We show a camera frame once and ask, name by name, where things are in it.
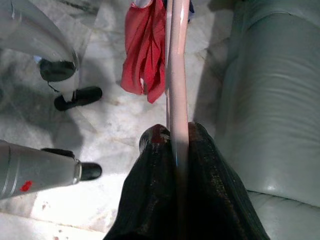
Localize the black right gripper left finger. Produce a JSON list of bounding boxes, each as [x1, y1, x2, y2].
[[104, 123, 177, 240]]

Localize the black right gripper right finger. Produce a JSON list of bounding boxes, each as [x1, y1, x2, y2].
[[186, 122, 271, 240]]

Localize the pink plastic hanger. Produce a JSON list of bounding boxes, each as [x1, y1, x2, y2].
[[164, 0, 190, 176]]

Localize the white red navy-trimmed jersey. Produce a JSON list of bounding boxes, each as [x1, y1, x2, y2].
[[119, 0, 196, 104]]

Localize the grey-green leather sofa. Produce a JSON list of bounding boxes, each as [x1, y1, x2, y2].
[[194, 0, 320, 240]]

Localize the silver robot right leg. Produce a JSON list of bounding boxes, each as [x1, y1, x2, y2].
[[0, 139, 103, 201]]

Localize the silver robot leg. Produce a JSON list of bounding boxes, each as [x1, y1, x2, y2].
[[0, 139, 103, 201], [0, 0, 103, 112]]

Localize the silver robot left leg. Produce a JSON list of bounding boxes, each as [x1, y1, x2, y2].
[[0, 0, 103, 112]]

